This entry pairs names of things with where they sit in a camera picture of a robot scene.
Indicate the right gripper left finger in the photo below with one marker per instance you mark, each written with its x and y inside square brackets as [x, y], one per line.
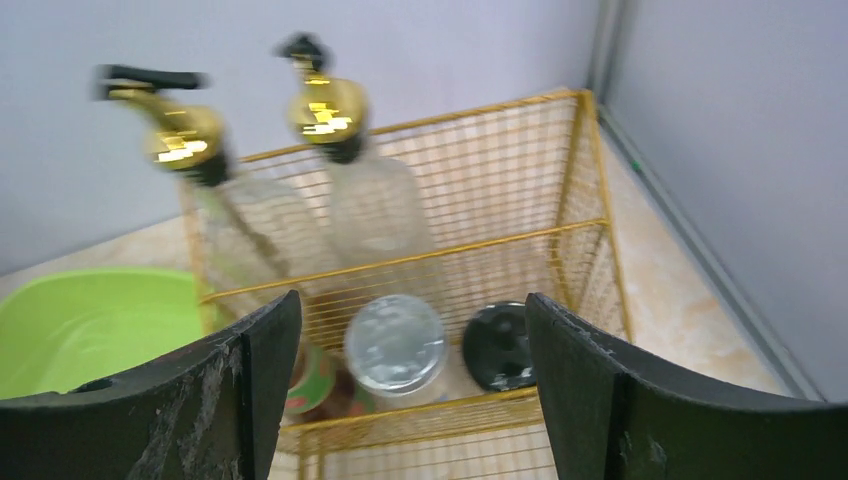
[211, 409]

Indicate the gold wire rack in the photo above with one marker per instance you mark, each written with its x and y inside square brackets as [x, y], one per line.
[516, 199]

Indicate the glass bottle with brown sauce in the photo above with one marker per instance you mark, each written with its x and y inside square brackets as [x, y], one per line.
[253, 230]

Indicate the clear glass bottle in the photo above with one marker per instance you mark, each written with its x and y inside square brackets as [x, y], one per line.
[375, 209]

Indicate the black lid jar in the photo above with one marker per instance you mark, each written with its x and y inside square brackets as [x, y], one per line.
[495, 348]

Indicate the green plastic basin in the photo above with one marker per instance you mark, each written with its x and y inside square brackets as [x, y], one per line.
[66, 329]

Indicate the yellow cap sauce bottle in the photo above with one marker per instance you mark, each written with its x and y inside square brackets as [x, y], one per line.
[322, 388]

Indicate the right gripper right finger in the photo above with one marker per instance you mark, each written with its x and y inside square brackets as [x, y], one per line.
[613, 410]

